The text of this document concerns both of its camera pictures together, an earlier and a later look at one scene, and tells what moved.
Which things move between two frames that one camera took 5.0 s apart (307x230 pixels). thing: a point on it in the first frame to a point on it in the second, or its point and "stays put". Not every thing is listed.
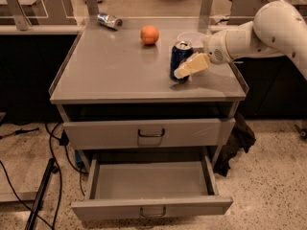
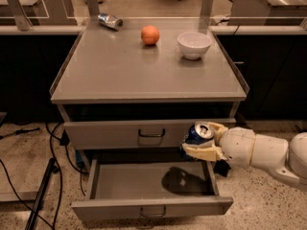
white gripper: [215, 49] to [237, 146]
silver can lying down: [111, 22] stays put
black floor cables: [63, 141] stays put
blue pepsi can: [180, 51] to [200, 132]
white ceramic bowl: [198, 39] stays put
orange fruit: [150, 34] stays put
